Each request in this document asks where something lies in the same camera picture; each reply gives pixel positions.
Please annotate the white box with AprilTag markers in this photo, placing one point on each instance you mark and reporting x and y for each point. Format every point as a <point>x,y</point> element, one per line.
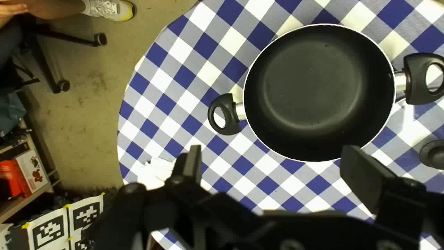
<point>49,230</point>

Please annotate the blue white checkered tablecloth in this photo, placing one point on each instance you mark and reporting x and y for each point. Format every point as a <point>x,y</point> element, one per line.
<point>185,92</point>

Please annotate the white sneaker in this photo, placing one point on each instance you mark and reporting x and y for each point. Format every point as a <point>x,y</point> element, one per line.
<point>109,9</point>

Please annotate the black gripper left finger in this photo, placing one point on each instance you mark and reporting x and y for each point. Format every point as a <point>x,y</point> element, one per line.
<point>189,169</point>

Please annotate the black office chair base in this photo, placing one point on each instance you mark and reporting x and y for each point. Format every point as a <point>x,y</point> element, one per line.
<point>51,70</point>

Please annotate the red box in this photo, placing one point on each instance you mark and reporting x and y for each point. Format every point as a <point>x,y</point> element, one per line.
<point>12,178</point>

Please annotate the wooden shelf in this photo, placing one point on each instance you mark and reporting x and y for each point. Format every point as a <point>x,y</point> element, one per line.
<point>23,209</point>

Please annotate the person's bare leg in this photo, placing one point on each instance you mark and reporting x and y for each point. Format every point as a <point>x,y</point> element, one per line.
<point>51,9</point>

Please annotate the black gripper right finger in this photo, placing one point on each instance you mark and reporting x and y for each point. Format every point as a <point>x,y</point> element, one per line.
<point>379,189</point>

